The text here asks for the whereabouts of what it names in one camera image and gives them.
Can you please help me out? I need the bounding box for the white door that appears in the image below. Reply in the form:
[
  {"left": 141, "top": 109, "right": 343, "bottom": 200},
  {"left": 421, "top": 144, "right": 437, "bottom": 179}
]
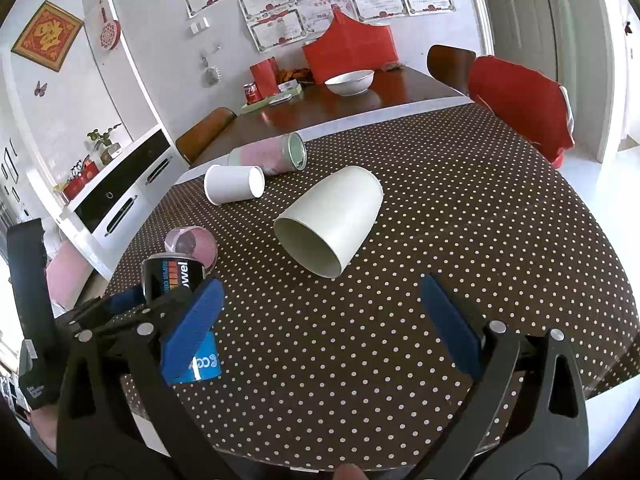
[{"left": 474, "top": 0, "right": 622, "bottom": 162}]

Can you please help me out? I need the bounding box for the small white paper cup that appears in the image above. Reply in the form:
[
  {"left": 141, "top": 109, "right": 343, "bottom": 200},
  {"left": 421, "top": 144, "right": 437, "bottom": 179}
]
[{"left": 203, "top": 164, "right": 266, "bottom": 206}]

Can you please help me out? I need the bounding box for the hanging wall brush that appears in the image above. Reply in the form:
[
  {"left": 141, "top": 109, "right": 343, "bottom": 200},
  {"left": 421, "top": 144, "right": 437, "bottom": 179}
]
[{"left": 201, "top": 52, "right": 221, "bottom": 86}]

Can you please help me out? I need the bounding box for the brown polka-dot tablecloth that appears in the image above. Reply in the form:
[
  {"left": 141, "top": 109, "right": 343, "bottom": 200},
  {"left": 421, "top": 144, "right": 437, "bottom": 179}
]
[{"left": 106, "top": 102, "right": 640, "bottom": 474}]

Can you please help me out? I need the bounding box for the pink cup with green inside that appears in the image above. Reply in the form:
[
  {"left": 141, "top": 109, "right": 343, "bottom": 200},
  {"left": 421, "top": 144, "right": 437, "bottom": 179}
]
[{"left": 227, "top": 132, "right": 307, "bottom": 177}]

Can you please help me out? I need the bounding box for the pink seat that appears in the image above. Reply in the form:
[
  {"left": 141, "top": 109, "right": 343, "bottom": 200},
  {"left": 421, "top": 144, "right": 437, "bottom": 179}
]
[{"left": 44, "top": 240, "right": 94, "bottom": 307}]

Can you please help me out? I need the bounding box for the small red gift bag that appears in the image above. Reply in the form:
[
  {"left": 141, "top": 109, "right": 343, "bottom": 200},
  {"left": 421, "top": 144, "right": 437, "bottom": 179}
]
[{"left": 249, "top": 58, "right": 281, "bottom": 99}]

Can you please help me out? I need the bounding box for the person's left hand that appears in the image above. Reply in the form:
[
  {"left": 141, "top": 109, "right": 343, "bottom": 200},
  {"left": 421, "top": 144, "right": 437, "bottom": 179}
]
[{"left": 19, "top": 346, "right": 69, "bottom": 412}]

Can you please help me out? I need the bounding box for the red box on cabinet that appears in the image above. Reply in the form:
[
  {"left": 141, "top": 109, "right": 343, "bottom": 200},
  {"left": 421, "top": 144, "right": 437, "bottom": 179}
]
[{"left": 62, "top": 159, "right": 101, "bottom": 201}]

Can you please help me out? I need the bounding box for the gold red framed picture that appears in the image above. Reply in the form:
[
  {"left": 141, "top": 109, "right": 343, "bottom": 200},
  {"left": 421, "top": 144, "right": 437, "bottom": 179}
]
[{"left": 11, "top": 0, "right": 85, "bottom": 72}]

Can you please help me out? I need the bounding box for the red round wall ornament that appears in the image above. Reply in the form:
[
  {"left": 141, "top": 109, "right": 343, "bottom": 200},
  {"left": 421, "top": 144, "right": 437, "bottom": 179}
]
[{"left": 97, "top": 7, "right": 122, "bottom": 51}]

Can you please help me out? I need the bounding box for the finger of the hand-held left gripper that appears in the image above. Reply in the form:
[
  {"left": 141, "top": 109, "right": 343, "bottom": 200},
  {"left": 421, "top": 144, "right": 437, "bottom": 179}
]
[{"left": 55, "top": 290, "right": 150, "bottom": 333}]

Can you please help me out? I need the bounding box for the person's left forearm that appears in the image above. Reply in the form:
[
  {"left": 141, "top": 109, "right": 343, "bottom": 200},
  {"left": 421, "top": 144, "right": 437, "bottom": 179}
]
[{"left": 29, "top": 402, "right": 60, "bottom": 455}]

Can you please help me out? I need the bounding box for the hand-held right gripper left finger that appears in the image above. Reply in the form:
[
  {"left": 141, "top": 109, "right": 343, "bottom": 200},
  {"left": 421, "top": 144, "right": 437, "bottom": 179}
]
[{"left": 56, "top": 278, "right": 225, "bottom": 464}]

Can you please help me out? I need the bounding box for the large white paper cup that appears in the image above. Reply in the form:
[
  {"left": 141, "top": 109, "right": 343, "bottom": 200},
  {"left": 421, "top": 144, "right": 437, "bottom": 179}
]
[{"left": 273, "top": 165, "right": 385, "bottom": 280}]

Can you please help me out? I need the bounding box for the black and blue can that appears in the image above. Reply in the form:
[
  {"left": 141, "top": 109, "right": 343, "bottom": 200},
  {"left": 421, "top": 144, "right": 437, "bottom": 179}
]
[{"left": 141, "top": 255, "right": 223, "bottom": 385}]

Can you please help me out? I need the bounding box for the small potted plant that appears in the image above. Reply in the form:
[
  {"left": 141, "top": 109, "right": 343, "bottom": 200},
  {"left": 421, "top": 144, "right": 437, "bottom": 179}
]
[{"left": 87, "top": 122, "right": 124, "bottom": 166}]

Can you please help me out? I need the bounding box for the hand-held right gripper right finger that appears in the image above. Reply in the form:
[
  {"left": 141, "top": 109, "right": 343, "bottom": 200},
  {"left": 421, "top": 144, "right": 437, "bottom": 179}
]
[{"left": 419, "top": 273, "right": 590, "bottom": 466}]

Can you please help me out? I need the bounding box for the wooden chair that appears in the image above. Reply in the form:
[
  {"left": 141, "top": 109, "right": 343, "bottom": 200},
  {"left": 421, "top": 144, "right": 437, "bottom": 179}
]
[
  {"left": 175, "top": 107, "right": 238, "bottom": 165},
  {"left": 426, "top": 44, "right": 477, "bottom": 97}
]

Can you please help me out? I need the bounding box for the green flat box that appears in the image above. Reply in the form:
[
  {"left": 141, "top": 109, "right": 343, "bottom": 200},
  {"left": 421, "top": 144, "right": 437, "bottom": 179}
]
[{"left": 239, "top": 95, "right": 292, "bottom": 114}]

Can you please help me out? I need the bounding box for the white and black cabinet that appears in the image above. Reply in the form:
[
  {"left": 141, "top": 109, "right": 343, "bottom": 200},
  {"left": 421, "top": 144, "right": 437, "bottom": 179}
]
[{"left": 54, "top": 125, "right": 177, "bottom": 282}]

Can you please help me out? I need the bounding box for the red paper bag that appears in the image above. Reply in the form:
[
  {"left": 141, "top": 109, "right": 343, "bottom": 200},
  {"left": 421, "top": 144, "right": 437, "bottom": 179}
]
[{"left": 301, "top": 6, "right": 400, "bottom": 86}]

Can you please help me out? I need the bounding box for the round pink cup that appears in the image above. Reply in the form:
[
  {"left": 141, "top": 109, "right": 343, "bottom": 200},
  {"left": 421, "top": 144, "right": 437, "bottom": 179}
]
[{"left": 164, "top": 226, "right": 219, "bottom": 277}]

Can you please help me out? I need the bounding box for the red cloth on chair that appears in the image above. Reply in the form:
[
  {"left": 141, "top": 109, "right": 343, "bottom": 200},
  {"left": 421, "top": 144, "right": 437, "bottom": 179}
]
[{"left": 468, "top": 55, "right": 576, "bottom": 164}]

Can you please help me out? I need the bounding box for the white bowl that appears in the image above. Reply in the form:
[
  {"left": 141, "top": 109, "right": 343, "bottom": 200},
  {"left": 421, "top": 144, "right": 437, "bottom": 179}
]
[{"left": 324, "top": 70, "right": 375, "bottom": 97}]

